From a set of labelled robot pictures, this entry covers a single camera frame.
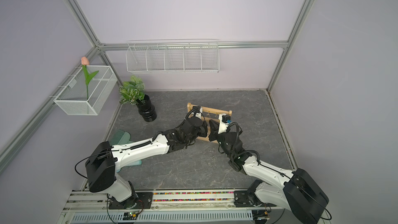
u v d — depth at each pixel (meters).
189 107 0.77
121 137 0.96
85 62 0.79
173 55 0.98
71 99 0.66
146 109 0.96
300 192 0.41
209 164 0.85
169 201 0.75
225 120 0.65
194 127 0.59
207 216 1.58
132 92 0.84
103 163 0.42
